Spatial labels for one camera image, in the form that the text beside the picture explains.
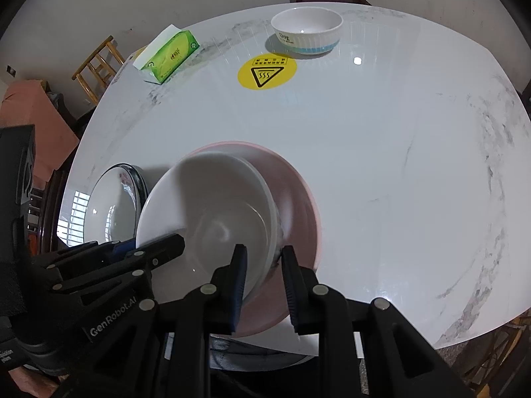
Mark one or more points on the white plate floral print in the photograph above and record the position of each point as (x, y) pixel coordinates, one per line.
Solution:
(108, 199)

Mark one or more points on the green tissue box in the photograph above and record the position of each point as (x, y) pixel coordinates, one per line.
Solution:
(174, 56)

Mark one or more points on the yellow round warning sticker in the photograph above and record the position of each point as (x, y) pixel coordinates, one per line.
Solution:
(249, 76)

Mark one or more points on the bamboo chair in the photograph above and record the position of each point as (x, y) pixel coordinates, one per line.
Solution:
(95, 62)

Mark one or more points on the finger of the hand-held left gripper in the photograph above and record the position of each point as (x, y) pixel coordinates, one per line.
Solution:
(124, 248)
(161, 251)

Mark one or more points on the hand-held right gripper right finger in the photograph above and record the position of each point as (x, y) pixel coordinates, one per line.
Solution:
(290, 294)

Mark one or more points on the pink ribbed bowl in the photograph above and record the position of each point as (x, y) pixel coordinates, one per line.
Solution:
(199, 199)

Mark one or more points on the small white bowl blue band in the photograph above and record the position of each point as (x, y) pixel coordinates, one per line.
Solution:
(307, 20)

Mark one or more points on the black wall socket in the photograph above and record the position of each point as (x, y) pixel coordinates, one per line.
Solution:
(11, 71)

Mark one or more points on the plain pink bowl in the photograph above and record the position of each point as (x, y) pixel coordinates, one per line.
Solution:
(298, 215)

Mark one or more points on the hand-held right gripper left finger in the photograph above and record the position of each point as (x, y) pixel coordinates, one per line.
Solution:
(238, 290)

